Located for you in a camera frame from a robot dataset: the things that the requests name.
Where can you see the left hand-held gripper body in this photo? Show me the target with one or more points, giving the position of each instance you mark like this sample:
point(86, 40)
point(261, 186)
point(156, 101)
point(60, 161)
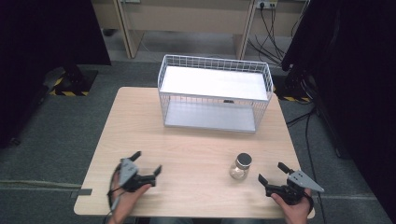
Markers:
point(129, 175)

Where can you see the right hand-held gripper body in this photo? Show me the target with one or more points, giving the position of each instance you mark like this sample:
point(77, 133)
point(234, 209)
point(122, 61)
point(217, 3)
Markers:
point(295, 186)

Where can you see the glass jar with black lid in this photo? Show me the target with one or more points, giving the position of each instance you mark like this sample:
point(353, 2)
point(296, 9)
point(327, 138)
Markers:
point(240, 166)

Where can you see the person's left hand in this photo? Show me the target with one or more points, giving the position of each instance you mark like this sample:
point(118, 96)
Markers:
point(128, 199)

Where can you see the person's right hand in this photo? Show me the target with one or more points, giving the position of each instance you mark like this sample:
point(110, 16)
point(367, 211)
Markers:
point(294, 210)

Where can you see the black stand base with hazard stripes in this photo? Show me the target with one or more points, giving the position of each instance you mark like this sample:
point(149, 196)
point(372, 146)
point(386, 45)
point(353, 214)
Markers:
point(294, 88)
point(70, 81)

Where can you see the black curtain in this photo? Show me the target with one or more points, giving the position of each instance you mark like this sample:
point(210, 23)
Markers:
point(351, 93)
point(46, 62)

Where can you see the beige wooden desk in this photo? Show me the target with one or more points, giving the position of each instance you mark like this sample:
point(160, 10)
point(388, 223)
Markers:
point(193, 18)

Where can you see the white power strip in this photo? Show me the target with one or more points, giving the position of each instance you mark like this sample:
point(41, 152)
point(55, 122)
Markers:
point(266, 3)

